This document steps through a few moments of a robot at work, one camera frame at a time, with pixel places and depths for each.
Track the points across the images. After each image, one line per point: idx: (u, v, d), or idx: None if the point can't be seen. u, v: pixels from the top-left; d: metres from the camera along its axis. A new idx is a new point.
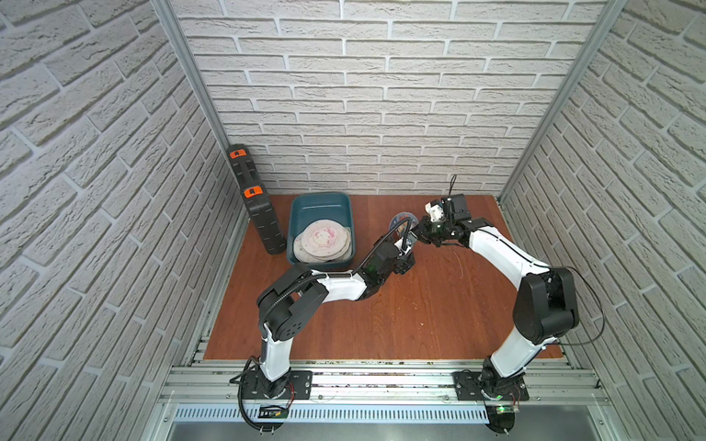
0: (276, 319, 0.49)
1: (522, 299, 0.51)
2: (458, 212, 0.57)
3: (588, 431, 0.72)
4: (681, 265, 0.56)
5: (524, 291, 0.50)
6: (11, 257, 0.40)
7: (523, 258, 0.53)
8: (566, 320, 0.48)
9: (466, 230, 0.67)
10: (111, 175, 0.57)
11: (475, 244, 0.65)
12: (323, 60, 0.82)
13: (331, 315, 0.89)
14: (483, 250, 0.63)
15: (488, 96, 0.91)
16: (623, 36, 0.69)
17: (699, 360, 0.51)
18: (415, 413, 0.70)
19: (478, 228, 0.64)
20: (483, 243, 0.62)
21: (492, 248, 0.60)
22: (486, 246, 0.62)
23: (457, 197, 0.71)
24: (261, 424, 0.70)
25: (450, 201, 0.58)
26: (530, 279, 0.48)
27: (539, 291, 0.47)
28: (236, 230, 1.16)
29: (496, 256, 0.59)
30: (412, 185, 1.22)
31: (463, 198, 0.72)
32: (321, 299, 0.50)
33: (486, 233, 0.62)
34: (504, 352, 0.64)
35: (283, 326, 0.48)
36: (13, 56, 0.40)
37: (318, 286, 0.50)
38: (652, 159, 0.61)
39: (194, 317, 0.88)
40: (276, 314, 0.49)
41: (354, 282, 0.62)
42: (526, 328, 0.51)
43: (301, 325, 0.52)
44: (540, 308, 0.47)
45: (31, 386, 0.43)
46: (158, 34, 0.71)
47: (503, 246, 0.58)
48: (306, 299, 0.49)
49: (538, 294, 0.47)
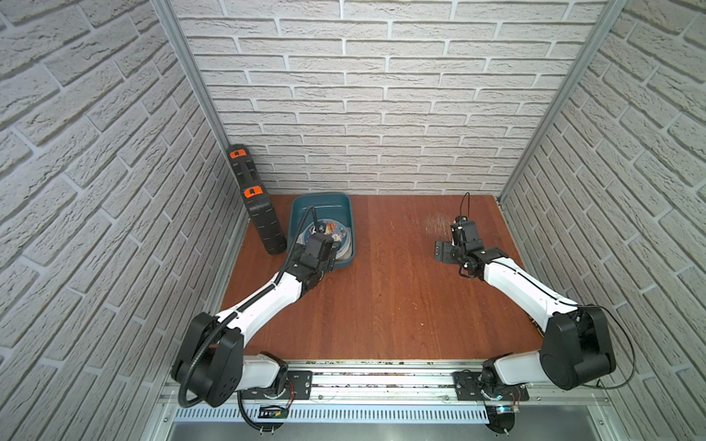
0: (204, 383, 0.41)
1: (552, 343, 0.46)
2: (471, 242, 0.68)
3: (588, 431, 0.72)
4: (681, 265, 0.56)
5: (554, 334, 0.45)
6: (11, 257, 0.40)
7: (547, 296, 0.49)
8: (599, 363, 0.44)
9: (480, 262, 0.64)
10: (111, 175, 0.57)
11: (494, 277, 0.60)
12: (322, 60, 0.82)
13: (330, 315, 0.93)
14: (501, 282, 0.59)
15: (488, 96, 0.91)
16: (623, 36, 0.69)
17: (700, 360, 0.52)
18: (415, 412, 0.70)
19: (493, 259, 0.61)
20: (501, 276, 0.58)
21: (509, 280, 0.56)
22: (506, 277, 0.57)
23: (468, 227, 0.68)
24: (261, 424, 0.70)
25: (462, 231, 0.70)
26: (559, 322, 0.44)
27: (570, 335, 0.43)
28: (236, 231, 1.15)
29: (514, 289, 0.56)
30: (412, 185, 1.22)
31: (474, 228, 0.68)
32: (241, 342, 0.42)
33: (503, 266, 0.58)
34: (514, 365, 0.61)
35: (215, 389, 0.41)
36: (13, 56, 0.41)
37: (231, 333, 0.42)
38: (652, 159, 0.61)
39: (194, 318, 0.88)
40: (201, 380, 0.42)
41: (284, 290, 0.54)
42: (559, 371, 0.45)
43: (234, 378, 0.45)
44: (569, 351, 0.43)
45: (31, 387, 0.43)
46: (158, 34, 0.71)
47: (519, 279, 0.54)
48: (225, 351, 0.41)
49: (570, 339, 0.43)
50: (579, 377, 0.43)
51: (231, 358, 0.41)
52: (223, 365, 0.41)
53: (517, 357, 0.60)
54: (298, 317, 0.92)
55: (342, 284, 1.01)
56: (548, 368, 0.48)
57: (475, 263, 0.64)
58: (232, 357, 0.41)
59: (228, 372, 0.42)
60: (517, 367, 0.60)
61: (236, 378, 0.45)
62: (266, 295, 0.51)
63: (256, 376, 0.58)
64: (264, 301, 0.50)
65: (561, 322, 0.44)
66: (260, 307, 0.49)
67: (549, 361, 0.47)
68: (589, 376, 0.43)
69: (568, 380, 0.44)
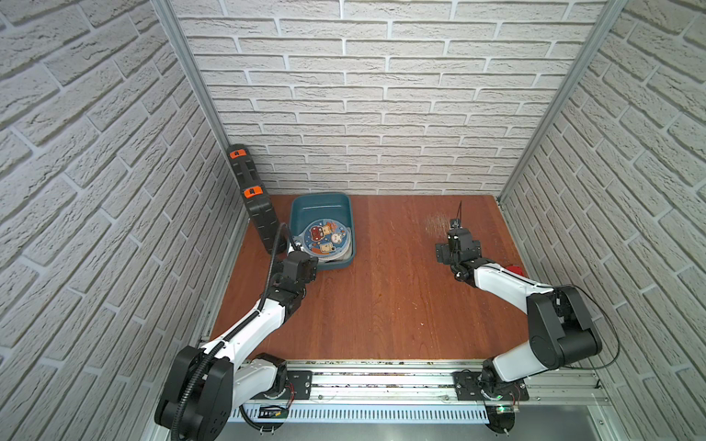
0: (193, 422, 0.40)
1: (535, 324, 0.49)
2: (464, 251, 0.73)
3: (588, 431, 0.72)
4: (681, 265, 0.56)
5: (532, 311, 0.49)
6: (11, 257, 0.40)
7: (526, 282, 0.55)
8: (585, 342, 0.45)
9: (471, 269, 0.69)
10: (111, 175, 0.57)
11: (482, 277, 0.65)
12: (323, 60, 0.82)
13: (330, 315, 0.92)
14: (488, 280, 0.64)
15: (489, 96, 0.91)
16: (623, 36, 0.69)
17: (700, 360, 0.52)
18: (415, 412, 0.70)
19: (481, 264, 0.67)
20: (488, 273, 0.63)
21: (495, 276, 0.61)
22: (491, 277, 0.63)
23: (463, 237, 0.72)
24: (261, 424, 0.70)
25: (458, 240, 0.75)
26: (535, 299, 0.48)
27: (546, 309, 0.46)
28: (236, 230, 1.16)
29: (500, 284, 0.60)
30: (412, 185, 1.22)
31: (469, 237, 0.72)
32: (232, 372, 0.42)
33: (489, 268, 0.64)
34: (510, 359, 0.62)
35: (206, 424, 0.39)
36: (13, 56, 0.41)
37: (220, 363, 0.41)
38: (652, 159, 0.61)
39: (194, 318, 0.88)
40: (191, 418, 0.40)
41: (269, 315, 0.55)
42: (546, 354, 0.47)
43: (224, 411, 0.43)
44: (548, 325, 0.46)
45: (31, 387, 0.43)
46: (158, 34, 0.71)
47: (505, 274, 0.60)
48: (216, 382, 0.40)
49: (546, 312, 0.46)
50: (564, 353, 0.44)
51: (222, 390, 0.41)
52: (215, 396, 0.40)
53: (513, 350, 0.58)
54: (297, 317, 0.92)
55: (342, 284, 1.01)
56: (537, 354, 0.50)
57: (467, 272, 0.69)
58: (223, 388, 0.41)
59: (219, 406, 0.41)
60: (514, 361, 0.61)
61: (226, 411, 0.44)
62: (251, 322, 0.51)
63: (254, 385, 0.57)
64: (249, 330, 0.50)
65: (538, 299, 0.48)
66: (246, 335, 0.48)
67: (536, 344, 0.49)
68: (575, 354, 0.45)
69: (553, 359, 0.46)
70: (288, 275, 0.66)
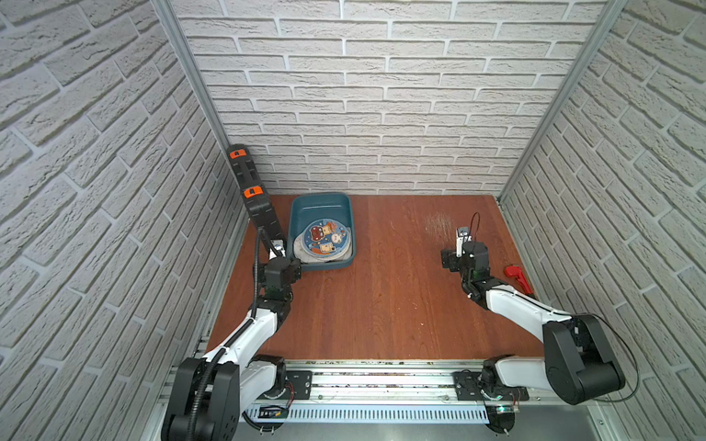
0: (204, 430, 0.40)
1: (553, 355, 0.46)
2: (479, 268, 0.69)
3: (588, 432, 0.72)
4: (681, 265, 0.56)
5: (550, 341, 0.46)
6: (11, 257, 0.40)
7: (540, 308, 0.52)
8: (606, 378, 0.43)
9: (482, 291, 0.67)
10: (111, 175, 0.57)
11: (494, 298, 0.63)
12: (323, 60, 0.82)
13: (330, 315, 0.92)
14: (501, 302, 0.61)
15: (488, 96, 0.91)
16: (623, 36, 0.69)
17: (700, 360, 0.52)
18: (415, 412, 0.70)
19: (493, 288, 0.64)
20: (501, 296, 0.61)
21: (508, 299, 0.59)
22: (504, 299, 0.60)
23: (480, 254, 0.68)
24: (261, 424, 0.70)
25: (472, 257, 0.71)
26: (552, 328, 0.45)
27: (563, 339, 0.44)
28: (236, 231, 1.15)
29: (513, 308, 0.58)
30: (412, 185, 1.22)
31: (485, 255, 0.68)
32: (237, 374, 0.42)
33: (501, 290, 0.62)
34: (516, 369, 0.61)
35: (216, 434, 0.39)
36: (13, 56, 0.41)
37: (225, 367, 0.42)
38: (652, 159, 0.61)
39: (194, 318, 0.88)
40: (202, 427, 0.40)
41: (264, 322, 0.56)
42: (564, 387, 0.45)
43: (233, 416, 0.43)
44: (567, 357, 0.43)
45: (31, 387, 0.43)
46: (158, 34, 0.71)
47: (518, 299, 0.57)
48: (225, 383, 0.41)
49: (565, 343, 0.44)
50: (586, 389, 0.42)
51: (231, 394, 0.41)
52: (225, 399, 0.40)
53: (520, 360, 0.60)
54: (297, 317, 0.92)
55: (342, 284, 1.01)
56: (555, 385, 0.47)
57: (478, 295, 0.67)
58: (233, 391, 0.42)
59: (229, 410, 0.41)
60: (519, 370, 0.59)
61: (234, 417, 0.43)
62: (247, 329, 0.52)
63: (256, 389, 0.57)
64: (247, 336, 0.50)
65: (554, 326, 0.46)
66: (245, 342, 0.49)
67: (554, 373, 0.46)
68: (596, 390, 0.42)
69: (574, 393, 0.43)
70: (272, 285, 0.66)
